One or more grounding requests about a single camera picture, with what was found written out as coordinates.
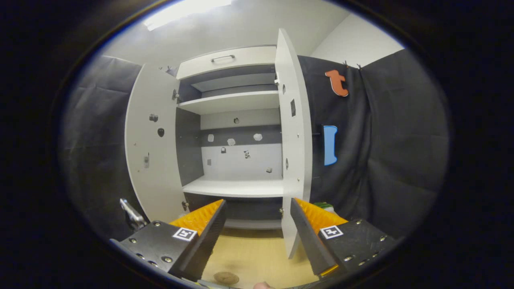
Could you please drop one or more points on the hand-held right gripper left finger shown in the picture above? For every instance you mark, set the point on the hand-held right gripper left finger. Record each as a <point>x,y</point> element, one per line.
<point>209,237</point>

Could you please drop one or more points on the white cabinet door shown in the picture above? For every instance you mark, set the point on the white cabinet door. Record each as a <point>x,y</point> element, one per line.
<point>299,136</point>
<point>160,180</point>

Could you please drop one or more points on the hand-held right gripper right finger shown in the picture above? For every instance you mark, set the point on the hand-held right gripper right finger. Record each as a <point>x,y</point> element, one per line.
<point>307,237</point>

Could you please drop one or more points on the white cabinet drawer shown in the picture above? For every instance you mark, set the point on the white cabinet drawer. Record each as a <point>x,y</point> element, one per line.
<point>249,60</point>

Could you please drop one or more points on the white cabinet shelf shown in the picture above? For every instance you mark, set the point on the white cabinet shelf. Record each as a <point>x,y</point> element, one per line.
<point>233,102</point>

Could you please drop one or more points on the black backdrop cloth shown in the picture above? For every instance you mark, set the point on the black backdrop cloth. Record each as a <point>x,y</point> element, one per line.
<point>401,140</point>

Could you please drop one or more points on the white grey cabinet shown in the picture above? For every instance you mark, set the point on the white grey cabinet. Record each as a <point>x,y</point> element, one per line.
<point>237,160</point>

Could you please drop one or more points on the green object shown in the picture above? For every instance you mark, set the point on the green object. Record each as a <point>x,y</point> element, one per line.
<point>321,206</point>

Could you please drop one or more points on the silver metal lever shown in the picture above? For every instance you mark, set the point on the silver metal lever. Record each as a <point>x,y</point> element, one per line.
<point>134,216</point>

